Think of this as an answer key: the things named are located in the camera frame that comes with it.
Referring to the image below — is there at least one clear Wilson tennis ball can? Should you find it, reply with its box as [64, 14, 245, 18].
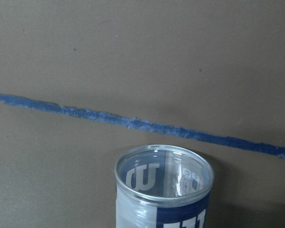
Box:
[114, 145, 214, 228]

